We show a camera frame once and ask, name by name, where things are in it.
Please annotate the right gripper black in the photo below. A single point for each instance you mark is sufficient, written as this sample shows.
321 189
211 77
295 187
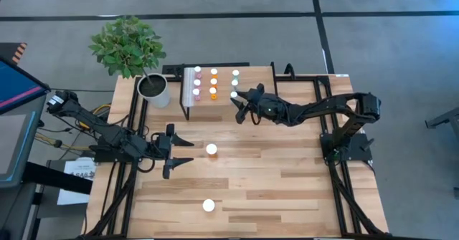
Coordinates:
269 109

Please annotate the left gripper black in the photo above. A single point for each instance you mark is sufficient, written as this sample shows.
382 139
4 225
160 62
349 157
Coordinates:
160 147

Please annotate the green medicine bottle white cap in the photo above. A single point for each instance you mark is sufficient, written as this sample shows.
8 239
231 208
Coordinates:
235 72
234 94
234 82

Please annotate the slim orange medicine bottle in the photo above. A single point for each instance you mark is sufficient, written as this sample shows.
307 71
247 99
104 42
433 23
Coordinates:
213 81
212 90
214 71

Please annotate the pink medicine bottle white cap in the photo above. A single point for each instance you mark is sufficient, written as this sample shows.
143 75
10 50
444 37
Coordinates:
197 82
197 68
196 91

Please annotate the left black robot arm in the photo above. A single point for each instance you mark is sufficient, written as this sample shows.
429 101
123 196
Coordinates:
107 132

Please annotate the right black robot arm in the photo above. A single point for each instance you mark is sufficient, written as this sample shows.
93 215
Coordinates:
322 107

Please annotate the wooden shelf black metal legs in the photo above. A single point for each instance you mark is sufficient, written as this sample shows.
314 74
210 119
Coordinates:
251 79

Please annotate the large orange medicine bottle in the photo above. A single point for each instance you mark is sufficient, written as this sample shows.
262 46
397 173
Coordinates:
211 149
208 205

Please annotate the white plant pot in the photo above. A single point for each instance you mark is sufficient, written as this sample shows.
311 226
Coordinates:
157 98

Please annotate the white printed paper sheet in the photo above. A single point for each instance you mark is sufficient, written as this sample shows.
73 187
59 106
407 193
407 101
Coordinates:
71 198

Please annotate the green leafy artificial plant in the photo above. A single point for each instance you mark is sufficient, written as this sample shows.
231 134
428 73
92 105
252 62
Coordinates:
125 46

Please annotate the monitor with blue screen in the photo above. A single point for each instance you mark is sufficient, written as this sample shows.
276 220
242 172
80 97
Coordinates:
18 86

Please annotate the black aluminium table frame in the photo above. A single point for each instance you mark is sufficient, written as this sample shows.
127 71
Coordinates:
305 78

